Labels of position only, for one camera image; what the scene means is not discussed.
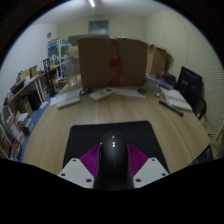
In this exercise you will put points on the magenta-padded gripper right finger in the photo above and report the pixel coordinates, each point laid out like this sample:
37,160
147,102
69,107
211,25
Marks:
145,168

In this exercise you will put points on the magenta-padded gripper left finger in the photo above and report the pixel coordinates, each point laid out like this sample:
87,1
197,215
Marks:
81,168

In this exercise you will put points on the black computer mouse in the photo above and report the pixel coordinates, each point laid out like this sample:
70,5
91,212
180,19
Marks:
113,163

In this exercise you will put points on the black mouse pad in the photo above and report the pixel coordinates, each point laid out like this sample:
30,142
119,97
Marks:
86,136

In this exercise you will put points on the black marker pen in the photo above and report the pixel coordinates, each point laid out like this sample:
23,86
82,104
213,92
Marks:
171,108

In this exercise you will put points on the white paper sheet with writing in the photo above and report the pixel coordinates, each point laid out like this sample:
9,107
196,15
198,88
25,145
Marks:
61,96

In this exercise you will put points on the open white notebook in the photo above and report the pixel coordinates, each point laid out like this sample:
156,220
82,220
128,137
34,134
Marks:
178,99

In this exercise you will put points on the plain white paper sheet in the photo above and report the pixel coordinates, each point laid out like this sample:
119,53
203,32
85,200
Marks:
130,92

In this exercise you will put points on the white shelf unit with books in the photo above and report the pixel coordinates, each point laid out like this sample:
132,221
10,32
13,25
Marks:
11,133

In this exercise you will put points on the black computer tower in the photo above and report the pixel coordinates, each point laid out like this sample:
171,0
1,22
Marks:
34,101

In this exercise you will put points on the black computer monitor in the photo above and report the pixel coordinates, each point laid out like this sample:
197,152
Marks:
188,85

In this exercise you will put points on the black floor stand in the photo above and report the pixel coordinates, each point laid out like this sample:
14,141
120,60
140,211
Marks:
50,76

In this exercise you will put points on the cluttered wooden side desk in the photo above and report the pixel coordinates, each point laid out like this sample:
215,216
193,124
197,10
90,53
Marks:
26,85

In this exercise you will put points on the large brown cardboard box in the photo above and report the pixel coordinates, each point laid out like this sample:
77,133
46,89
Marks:
100,63

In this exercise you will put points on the small open cardboard box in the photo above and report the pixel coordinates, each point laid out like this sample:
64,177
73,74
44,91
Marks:
158,60

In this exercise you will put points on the blue and white display cabinet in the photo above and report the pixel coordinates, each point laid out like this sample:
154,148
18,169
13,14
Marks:
56,50

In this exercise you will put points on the grey door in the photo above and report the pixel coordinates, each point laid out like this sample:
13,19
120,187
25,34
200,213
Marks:
98,26

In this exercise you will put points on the ceiling tube light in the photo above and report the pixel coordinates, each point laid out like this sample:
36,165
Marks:
91,3

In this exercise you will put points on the round wall clock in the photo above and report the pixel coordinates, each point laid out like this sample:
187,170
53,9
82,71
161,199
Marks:
49,35

